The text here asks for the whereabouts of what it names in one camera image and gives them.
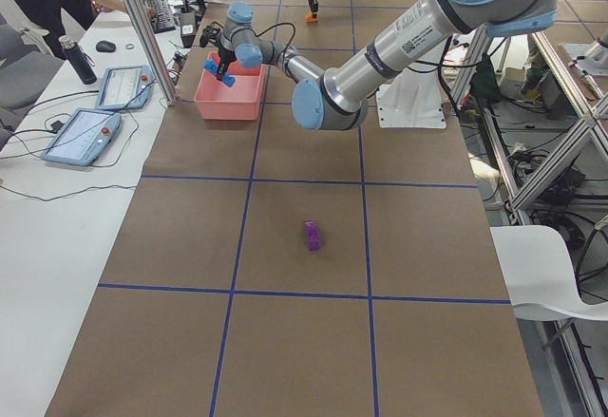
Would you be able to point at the teach pendant tablet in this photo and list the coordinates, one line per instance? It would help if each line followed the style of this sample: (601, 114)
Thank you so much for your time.
(125, 87)
(83, 138)

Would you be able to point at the near teach pendant tablet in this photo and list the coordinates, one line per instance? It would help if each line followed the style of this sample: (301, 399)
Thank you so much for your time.
(83, 138)

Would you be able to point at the black keyboard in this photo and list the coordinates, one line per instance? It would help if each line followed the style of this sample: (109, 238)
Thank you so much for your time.
(163, 20)

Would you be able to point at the black water bottle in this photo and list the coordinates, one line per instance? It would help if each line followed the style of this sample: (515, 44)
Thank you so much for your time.
(77, 59)

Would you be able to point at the far teach pendant tablet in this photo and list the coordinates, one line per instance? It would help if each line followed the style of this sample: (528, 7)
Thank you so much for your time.
(125, 87)

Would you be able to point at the purple toy block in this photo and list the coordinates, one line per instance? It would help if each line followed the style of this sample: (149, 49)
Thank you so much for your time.
(312, 235)

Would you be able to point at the white chair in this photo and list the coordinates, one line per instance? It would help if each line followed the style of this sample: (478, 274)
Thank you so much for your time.
(539, 275)

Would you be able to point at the pink plastic box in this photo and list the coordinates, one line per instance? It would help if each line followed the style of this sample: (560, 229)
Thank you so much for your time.
(241, 101)

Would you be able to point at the brown paper table cover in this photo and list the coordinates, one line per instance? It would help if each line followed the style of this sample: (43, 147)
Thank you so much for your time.
(211, 303)

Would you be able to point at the aluminium frame post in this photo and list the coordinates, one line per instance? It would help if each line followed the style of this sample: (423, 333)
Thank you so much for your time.
(141, 23)

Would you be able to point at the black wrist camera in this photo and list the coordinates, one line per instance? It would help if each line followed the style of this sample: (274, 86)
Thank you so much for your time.
(210, 35)

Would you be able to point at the orange sloped toy block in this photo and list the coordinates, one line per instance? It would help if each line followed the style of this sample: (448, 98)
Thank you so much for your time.
(311, 18)

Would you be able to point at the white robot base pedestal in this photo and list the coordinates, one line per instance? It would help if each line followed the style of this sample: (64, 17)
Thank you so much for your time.
(411, 100)

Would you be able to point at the long blue toy block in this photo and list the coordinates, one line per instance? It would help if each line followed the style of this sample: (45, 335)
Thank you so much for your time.
(212, 67)

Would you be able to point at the black computer mouse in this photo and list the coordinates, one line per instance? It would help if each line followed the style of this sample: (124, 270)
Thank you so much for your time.
(105, 47)

